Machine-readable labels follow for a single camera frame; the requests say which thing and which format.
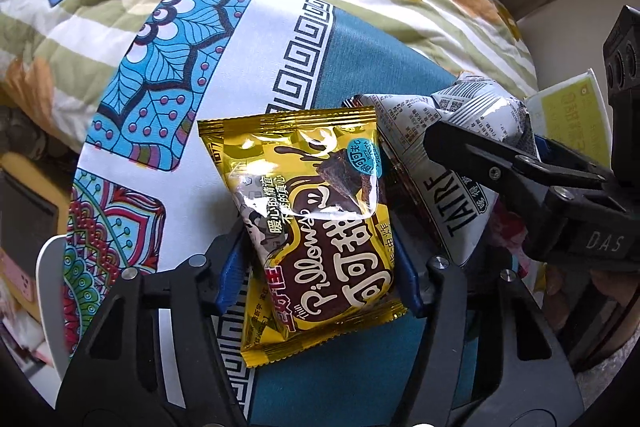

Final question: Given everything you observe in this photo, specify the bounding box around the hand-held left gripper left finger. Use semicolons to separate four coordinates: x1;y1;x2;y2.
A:
55;227;251;427

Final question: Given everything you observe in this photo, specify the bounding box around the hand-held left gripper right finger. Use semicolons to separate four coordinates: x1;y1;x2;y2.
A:
397;252;586;427

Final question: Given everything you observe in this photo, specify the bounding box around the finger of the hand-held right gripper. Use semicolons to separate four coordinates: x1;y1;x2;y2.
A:
424;119;619;208
532;132;613;172

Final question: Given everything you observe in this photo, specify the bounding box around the green cardboard box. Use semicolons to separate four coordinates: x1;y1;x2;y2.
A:
524;68;615;168

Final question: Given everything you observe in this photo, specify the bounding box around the white black snack bag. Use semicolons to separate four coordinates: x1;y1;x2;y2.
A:
344;73;540;269

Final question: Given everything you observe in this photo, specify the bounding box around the gold brown cocoa snack bag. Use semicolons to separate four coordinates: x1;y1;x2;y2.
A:
196;106;407;369

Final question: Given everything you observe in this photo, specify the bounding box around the blue patterned tablecloth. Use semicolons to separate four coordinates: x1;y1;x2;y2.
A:
61;0;503;427

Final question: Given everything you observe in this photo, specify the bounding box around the yellow framed box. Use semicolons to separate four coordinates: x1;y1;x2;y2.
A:
0;151;77;310

